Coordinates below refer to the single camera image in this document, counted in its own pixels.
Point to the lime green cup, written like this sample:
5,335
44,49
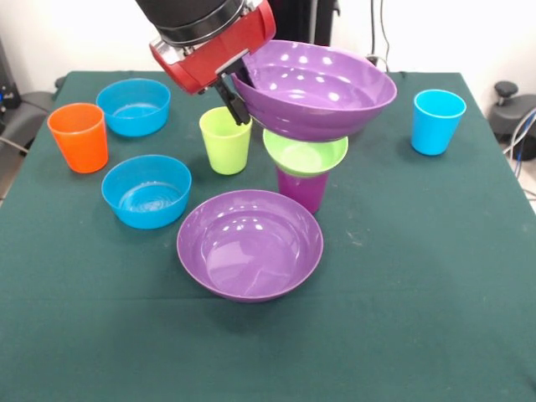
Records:
226,153

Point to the black knob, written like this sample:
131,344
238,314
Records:
506,89

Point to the purple bowl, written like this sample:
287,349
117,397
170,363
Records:
318,96
249,255

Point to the blue cup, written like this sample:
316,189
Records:
435,130

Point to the orange cup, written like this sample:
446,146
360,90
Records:
81,148

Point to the purple cup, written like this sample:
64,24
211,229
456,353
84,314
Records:
303,192

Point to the black equipment box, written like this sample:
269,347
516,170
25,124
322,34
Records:
6,84

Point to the green ribbed bowl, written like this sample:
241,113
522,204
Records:
310,157

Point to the grey chair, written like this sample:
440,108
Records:
29,113

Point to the blue bowl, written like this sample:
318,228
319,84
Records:
134,121
146,215

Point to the dark grey base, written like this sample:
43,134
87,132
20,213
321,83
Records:
513,119

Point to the dark green tablecloth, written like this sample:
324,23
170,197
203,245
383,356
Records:
268,343

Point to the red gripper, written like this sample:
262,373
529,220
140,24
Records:
213,54

